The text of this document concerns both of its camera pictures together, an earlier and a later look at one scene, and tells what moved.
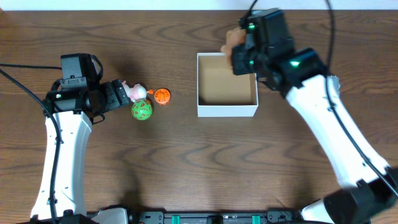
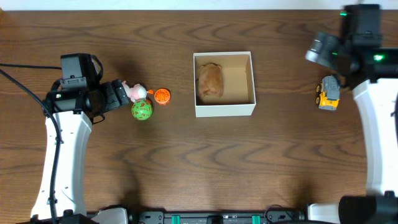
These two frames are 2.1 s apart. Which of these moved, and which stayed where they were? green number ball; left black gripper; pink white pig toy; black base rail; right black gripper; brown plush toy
Moved: right black gripper; brown plush toy
Stayed: pink white pig toy; green number ball; left black gripper; black base rail
